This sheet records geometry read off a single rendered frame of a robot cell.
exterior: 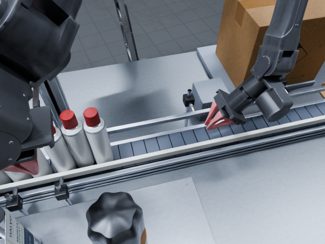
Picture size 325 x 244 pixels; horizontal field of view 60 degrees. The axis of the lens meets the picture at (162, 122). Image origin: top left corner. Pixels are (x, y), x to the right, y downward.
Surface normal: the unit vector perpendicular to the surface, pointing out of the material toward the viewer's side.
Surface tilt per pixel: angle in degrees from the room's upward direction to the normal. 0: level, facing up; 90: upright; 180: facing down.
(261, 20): 0
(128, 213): 18
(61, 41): 69
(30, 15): 64
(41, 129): 1
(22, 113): 59
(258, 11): 0
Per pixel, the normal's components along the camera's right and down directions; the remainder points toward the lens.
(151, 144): 0.00, -0.62
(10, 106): 0.80, -0.57
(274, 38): -0.84, 0.15
